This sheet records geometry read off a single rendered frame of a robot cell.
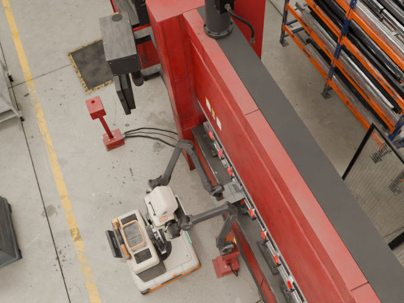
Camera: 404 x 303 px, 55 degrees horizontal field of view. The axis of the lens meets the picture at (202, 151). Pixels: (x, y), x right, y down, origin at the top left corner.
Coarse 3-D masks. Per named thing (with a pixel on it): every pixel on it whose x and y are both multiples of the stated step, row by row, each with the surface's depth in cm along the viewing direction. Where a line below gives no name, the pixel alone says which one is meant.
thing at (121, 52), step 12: (108, 24) 321; (120, 24) 320; (108, 36) 314; (120, 36) 313; (132, 36) 312; (108, 48) 308; (120, 48) 307; (132, 48) 306; (108, 60) 302; (120, 60) 305; (132, 60) 308; (120, 72) 316; (132, 72) 377
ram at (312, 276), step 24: (192, 48) 293; (216, 96) 280; (240, 144) 268; (240, 168) 299; (264, 168) 236; (264, 192) 259; (264, 216) 287; (288, 216) 228; (288, 240) 249; (288, 264) 274; (312, 264) 220; (312, 288) 239; (336, 288) 199
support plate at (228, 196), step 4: (228, 184) 347; (232, 184) 347; (224, 188) 345; (228, 188) 345; (224, 192) 343; (228, 192) 343; (232, 192) 343; (240, 192) 342; (212, 196) 342; (224, 196) 342; (228, 196) 341; (232, 196) 341; (236, 196) 341; (240, 196) 340; (216, 200) 340; (220, 200) 340; (224, 200) 340; (228, 200) 339; (232, 200) 339; (236, 200) 339; (216, 204) 338; (220, 204) 338
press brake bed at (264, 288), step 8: (200, 152) 397; (200, 160) 422; (208, 168) 389; (208, 176) 414; (216, 184) 376; (224, 216) 432; (232, 224) 383; (240, 232) 351; (240, 240) 372; (240, 248) 414; (248, 248) 345; (248, 256) 364; (248, 264) 405; (256, 264) 337; (256, 272) 357; (256, 280) 397; (264, 280) 332; (264, 288) 349; (264, 296) 389; (272, 296) 323
